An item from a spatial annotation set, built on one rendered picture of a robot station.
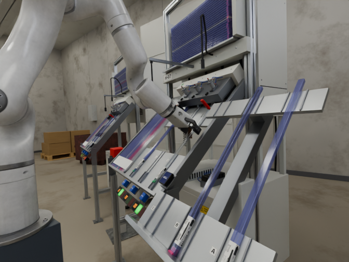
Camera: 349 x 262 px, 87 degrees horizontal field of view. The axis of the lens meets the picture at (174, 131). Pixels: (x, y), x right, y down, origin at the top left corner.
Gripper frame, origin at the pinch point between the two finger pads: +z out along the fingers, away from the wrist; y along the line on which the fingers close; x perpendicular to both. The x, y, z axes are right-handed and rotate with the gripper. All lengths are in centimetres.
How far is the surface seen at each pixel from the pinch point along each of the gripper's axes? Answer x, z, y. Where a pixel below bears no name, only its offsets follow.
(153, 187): 30.4, -3.9, -1.3
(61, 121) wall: -4, -32, 873
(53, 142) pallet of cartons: 69, -17, 584
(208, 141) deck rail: 2.8, 3.3, -9.9
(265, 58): -58, 13, -10
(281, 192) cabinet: -5, 75, -10
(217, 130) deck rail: -3.9, 5.2, -9.8
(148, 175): 27.1, -3.4, 8.4
